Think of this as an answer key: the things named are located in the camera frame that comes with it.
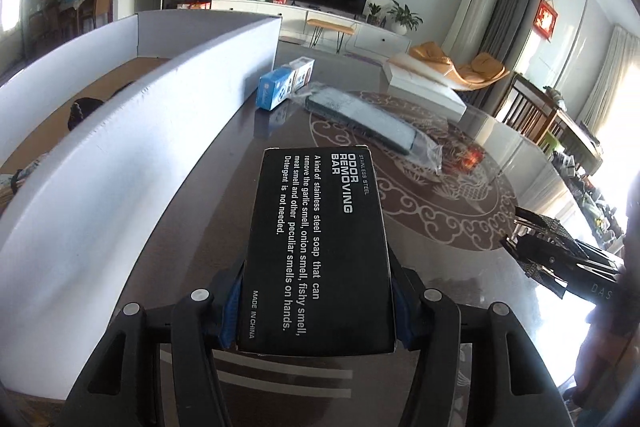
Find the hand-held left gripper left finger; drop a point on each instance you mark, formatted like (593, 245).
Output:
(227, 307)

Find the window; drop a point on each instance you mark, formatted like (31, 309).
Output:
(10, 4)

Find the white television cabinet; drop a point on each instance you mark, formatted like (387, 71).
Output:
(370, 39)

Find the blue and white box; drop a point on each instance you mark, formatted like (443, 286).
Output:
(282, 84)

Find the black printed box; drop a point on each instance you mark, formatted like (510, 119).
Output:
(315, 252)

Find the dark wooden chair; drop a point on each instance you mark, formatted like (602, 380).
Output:
(530, 107)

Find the rhinestone mesh hair clip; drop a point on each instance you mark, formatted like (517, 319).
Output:
(550, 224)

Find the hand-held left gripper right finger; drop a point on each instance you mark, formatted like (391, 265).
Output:
(406, 317)

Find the covered standing air conditioner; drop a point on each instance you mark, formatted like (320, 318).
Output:
(472, 12)

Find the white cardboard partition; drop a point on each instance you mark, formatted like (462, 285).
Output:
(125, 187)

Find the large plant in white pot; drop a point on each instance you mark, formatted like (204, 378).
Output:
(404, 16)

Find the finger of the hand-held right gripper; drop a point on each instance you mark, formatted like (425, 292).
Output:
(590, 254)
(575, 272)

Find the person's right hand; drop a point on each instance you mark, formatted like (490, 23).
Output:
(607, 367)

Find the orange lounge chair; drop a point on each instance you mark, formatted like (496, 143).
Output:
(480, 69)

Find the wooden bench with metal legs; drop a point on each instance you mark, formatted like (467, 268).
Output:
(330, 26)

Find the grey curtain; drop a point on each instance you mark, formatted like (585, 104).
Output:
(510, 7)

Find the cluttered side table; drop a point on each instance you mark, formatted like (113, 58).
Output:
(585, 177)

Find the clear bag with grey item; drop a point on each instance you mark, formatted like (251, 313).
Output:
(365, 122)

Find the red wall hanging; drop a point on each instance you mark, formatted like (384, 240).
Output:
(544, 19)

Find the small potted plant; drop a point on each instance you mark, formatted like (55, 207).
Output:
(374, 13)

